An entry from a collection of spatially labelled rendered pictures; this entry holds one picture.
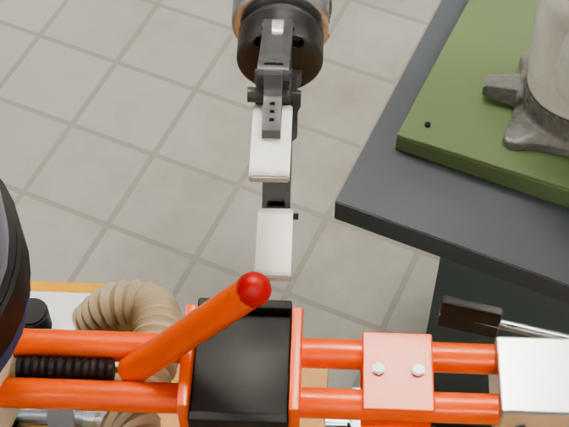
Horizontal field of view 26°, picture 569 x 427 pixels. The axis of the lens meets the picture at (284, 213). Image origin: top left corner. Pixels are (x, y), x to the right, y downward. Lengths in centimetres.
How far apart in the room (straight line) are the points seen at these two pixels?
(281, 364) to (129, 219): 168
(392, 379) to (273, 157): 19
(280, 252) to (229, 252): 145
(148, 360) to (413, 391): 19
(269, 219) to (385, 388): 24
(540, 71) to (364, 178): 27
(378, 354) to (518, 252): 73
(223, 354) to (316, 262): 159
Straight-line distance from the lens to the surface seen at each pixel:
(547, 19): 155
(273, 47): 97
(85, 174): 262
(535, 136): 164
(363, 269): 245
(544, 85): 160
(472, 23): 182
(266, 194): 106
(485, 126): 167
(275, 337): 88
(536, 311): 188
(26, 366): 90
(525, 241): 161
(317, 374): 125
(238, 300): 79
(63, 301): 106
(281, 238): 104
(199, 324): 82
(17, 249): 80
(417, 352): 89
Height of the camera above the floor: 205
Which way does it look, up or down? 54 degrees down
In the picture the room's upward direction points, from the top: straight up
